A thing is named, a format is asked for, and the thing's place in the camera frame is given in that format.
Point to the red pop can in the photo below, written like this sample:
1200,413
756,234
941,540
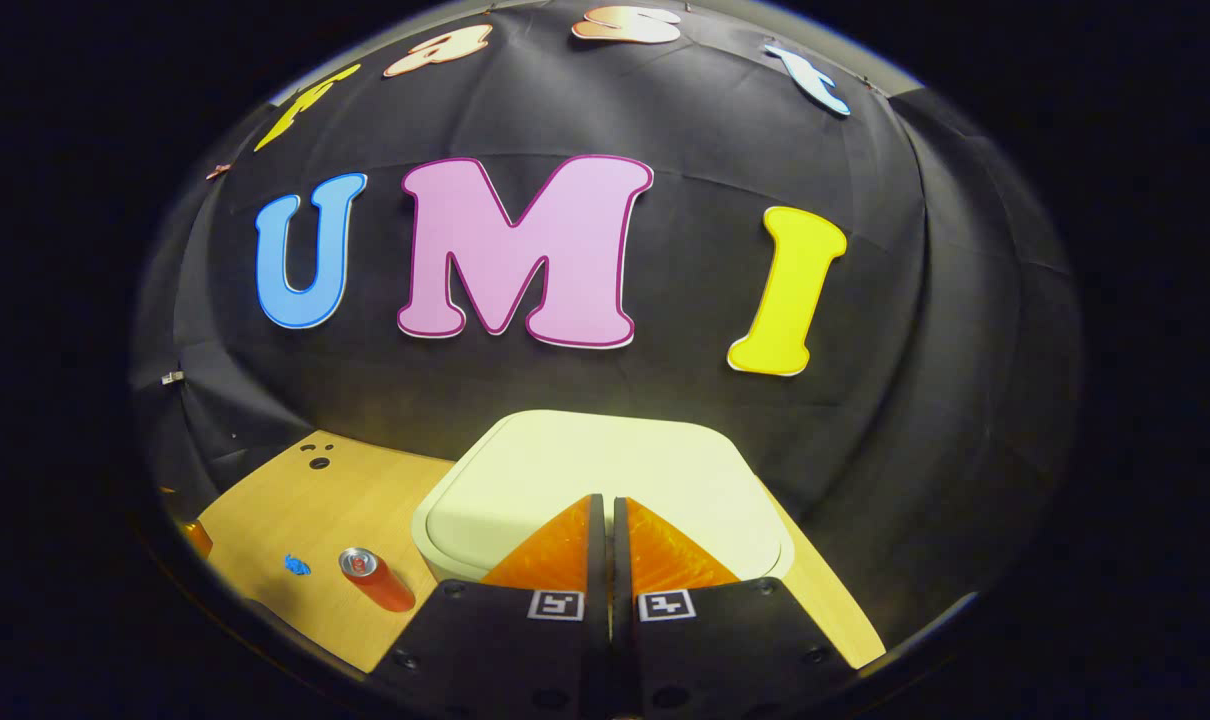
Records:
385,588

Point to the pink cloth clip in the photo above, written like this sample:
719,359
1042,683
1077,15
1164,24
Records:
218,171

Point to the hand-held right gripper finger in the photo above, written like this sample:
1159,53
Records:
621,560
597,560

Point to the black backdrop cloth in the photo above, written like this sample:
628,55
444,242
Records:
665,390

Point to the green desktop garbage bin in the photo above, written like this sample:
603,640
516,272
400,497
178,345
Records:
585,460

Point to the blue paper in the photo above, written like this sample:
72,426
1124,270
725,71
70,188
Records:
296,566

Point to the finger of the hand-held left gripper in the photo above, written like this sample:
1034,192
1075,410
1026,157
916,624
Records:
199,540

